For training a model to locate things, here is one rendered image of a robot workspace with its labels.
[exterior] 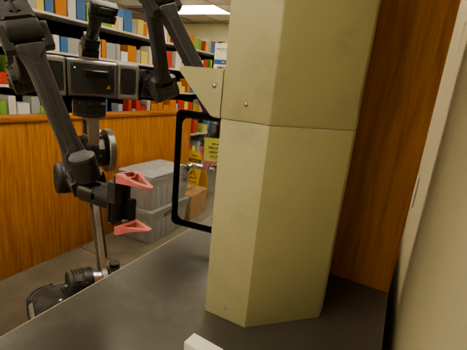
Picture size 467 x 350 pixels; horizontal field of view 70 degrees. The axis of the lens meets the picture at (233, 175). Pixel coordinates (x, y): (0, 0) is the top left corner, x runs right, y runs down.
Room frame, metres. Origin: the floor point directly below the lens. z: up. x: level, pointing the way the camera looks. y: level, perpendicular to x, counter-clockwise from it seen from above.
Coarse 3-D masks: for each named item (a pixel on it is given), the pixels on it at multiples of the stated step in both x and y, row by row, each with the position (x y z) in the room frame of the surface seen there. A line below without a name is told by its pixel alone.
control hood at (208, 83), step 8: (184, 72) 0.75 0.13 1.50; (192, 72) 0.74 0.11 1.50; (200, 72) 0.73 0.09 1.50; (208, 72) 0.72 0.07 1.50; (216, 72) 0.71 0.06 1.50; (224, 72) 0.71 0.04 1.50; (192, 80) 0.74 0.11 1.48; (200, 80) 0.73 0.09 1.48; (208, 80) 0.72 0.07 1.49; (216, 80) 0.71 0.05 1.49; (192, 88) 0.74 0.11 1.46; (200, 88) 0.73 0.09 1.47; (208, 88) 0.72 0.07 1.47; (216, 88) 0.71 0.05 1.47; (200, 96) 0.73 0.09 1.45; (208, 96) 0.72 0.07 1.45; (216, 96) 0.71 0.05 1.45; (208, 104) 0.72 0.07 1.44; (216, 104) 0.71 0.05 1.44; (208, 112) 0.72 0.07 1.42; (216, 112) 0.71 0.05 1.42
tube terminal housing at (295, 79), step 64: (256, 0) 0.68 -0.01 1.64; (320, 0) 0.68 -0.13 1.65; (256, 64) 0.67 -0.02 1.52; (320, 64) 0.68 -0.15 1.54; (256, 128) 0.67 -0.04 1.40; (320, 128) 0.70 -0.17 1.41; (256, 192) 0.66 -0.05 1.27; (320, 192) 0.70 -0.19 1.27; (256, 256) 0.66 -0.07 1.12; (320, 256) 0.71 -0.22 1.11; (256, 320) 0.66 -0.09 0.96
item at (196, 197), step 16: (192, 128) 1.07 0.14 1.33; (208, 128) 1.05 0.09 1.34; (192, 144) 1.06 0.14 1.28; (208, 144) 1.05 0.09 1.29; (192, 160) 1.06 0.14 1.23; (208, 160) 1.04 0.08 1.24; (192, 176) 1.06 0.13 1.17; (208, 176) 1.04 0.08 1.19; (192, 192) 1.06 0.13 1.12; (208, 192) 1.04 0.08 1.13; (192, 208) 1.06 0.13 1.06; (208, 208) 1.04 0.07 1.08; (208, 224) 1.04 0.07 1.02
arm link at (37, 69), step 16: (0, 32) 0.80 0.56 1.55; (48, 32) 0.86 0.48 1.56; (16, 48) 0.81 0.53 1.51; (32, 48) 0.82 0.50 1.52; (48, 48) 0.86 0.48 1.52; (32, 64) 0.81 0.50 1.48; (48, 64) 0.83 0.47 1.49; (32, 80) 0.82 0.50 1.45; (48, 80) 0.82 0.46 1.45; (48, 96) 0.81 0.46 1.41; (48, 112) 0.80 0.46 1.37; (64, 112) 0.82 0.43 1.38; (64, 128) 0.80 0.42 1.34; (64, 144) 0.79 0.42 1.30; (80, 144) 0.81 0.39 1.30; (64, 160) 0.78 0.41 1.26
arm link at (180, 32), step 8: (144, 0) 1.22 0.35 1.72; (152, 0) 1.19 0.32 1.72; (176, 0) 1.24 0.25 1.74; (152, 8) 1.18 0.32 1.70; (160, 8) 1.19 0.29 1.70; (168, 8) 1.20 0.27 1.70; (176, 8) 1.21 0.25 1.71; (152, 16) 1.20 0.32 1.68; (160, 16) 1.21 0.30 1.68; (168, 16) 1.19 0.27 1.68; (176, 16) 1.20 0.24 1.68; (168, 24) 1.20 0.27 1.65; (176, 24) 1.19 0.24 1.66; (168, 32) 1.21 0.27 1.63; (176, 32) 1.18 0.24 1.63; (184, 32) 1.19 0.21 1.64; (176, 40) 1.19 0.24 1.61; (184, 40) 1.18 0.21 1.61; (176, 48) 1.21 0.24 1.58; (184, 48) 1.17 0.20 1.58; (192, 48) 1.19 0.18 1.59; (184, 56) 1.18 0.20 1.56; (192, 56) 1.17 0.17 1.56; (184, 64) 1.19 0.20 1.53; (192, 64) 1.16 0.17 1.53; (200, 64) 1.17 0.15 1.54
